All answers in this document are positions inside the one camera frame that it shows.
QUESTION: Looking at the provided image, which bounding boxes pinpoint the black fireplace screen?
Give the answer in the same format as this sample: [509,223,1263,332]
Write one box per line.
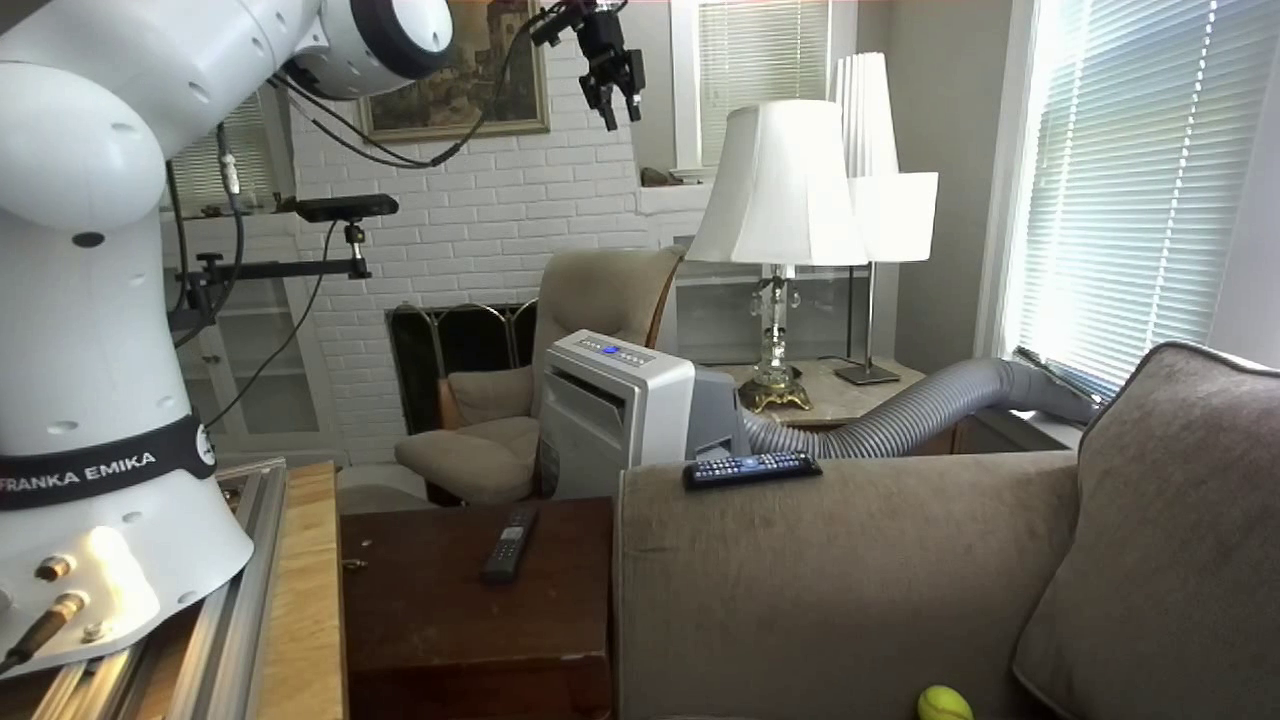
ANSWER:
[386,296,546,435]

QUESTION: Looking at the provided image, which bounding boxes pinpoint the white window blinds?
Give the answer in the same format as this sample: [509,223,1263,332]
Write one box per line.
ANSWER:
[1018,0,1280,397]

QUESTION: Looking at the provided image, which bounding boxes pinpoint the stone top lamp table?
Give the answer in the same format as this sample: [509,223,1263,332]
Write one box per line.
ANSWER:
[713,353,935,434]

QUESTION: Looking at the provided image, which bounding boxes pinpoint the yellow tennis ball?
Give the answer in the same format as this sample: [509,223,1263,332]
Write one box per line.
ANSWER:
[912,680,982,720]

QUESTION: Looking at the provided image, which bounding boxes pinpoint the grey remote with white pad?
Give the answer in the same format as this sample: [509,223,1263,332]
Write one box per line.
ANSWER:
[475,503,546,588]

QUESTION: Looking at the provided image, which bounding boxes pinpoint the white portable air conditioner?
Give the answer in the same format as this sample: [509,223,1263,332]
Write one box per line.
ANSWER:
[532,327,753,503]

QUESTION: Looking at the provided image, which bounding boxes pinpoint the black stereo camera bar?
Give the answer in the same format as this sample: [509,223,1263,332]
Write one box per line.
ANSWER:
[290,191,404,229]

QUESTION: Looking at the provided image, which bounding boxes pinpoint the crystal lamp with brass base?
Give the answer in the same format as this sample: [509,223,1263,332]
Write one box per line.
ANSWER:
[686,97,872,418]

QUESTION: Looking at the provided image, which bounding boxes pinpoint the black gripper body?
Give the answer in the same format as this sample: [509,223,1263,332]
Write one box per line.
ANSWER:
[568,0,653,97]

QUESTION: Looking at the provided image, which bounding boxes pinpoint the white framed window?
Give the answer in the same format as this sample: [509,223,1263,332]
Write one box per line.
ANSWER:
[664,0,863,184]

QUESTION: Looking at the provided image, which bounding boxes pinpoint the framed dark painting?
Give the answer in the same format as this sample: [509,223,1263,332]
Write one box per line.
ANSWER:
[355,0,554,147]

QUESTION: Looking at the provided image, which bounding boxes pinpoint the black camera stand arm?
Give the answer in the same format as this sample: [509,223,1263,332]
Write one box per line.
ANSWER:
[166,215,378,353]

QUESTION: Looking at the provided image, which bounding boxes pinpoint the slim lamp with square base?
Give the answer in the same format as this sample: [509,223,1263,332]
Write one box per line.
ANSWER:
[831,50,943,393]

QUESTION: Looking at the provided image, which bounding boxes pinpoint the beige fabric armchair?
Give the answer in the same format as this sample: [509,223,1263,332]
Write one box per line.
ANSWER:
[394,243,694,510]

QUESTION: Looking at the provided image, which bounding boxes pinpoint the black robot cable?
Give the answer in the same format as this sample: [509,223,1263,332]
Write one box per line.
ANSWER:
[155,3,577,435]

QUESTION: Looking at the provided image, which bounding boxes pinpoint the beige fabric sofa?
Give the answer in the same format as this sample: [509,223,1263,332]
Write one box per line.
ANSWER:
[607,340,1280,720]

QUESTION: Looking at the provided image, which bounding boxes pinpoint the aluminium mounting rail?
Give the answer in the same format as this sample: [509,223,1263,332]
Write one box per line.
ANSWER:
[24,457,291,720]

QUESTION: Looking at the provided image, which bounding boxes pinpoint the white cabinet with glass door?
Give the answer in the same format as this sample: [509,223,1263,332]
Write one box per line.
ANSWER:
[169,84,323,443]

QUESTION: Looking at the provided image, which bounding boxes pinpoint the grey ribbed exhaust hose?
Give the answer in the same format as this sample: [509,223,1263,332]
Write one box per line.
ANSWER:
[727,353,1112,464]

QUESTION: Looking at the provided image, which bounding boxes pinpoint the long black remote control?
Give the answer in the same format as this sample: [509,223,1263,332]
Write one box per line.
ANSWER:
[682,448,830,496]

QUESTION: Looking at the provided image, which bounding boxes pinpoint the brown wooden side table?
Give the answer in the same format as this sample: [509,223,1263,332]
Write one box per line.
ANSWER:
[336,494,621,720]

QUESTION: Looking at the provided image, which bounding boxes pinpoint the light wooden board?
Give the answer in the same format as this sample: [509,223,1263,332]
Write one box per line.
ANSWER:
[253,457,351,720]

